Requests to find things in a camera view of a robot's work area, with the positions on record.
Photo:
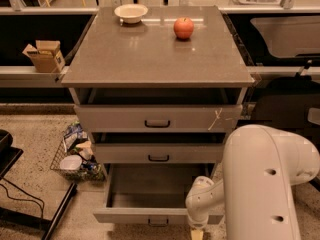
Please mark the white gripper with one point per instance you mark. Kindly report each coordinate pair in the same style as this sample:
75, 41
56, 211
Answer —
196, 221

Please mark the grey bottom drawer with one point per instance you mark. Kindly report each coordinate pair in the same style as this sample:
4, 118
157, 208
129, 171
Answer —
152, 194

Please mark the grey drawer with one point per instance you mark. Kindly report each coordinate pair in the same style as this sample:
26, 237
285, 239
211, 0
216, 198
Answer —
158, 153
152, 194
158, 118

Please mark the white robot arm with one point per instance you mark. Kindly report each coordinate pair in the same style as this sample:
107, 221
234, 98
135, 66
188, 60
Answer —
260, 165

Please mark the grey top drawer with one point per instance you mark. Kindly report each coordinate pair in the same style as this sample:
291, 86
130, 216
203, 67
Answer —
158, 118

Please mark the grey middle drawer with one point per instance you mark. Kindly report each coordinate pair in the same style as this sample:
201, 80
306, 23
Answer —
158, 153

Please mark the grey drawer cabinet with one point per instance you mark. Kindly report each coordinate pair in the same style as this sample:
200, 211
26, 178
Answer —
146, 64

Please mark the open cardboard box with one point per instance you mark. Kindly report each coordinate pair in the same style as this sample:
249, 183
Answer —
46, 56

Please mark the white plastic lid container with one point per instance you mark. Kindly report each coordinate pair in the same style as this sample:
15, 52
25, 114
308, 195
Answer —
72, 162

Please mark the black office chair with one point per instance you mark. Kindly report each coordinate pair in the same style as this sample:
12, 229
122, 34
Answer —
291, 103

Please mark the black stand base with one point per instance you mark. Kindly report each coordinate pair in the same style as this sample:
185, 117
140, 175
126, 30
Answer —
8, 157

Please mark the red apple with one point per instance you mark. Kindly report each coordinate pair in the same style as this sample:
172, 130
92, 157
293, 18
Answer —
183, 28

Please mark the white ceramic bowl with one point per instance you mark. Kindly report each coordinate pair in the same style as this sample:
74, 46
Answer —
131, 13

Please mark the wire basket with items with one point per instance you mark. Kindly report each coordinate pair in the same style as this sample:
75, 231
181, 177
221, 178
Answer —
75, 141

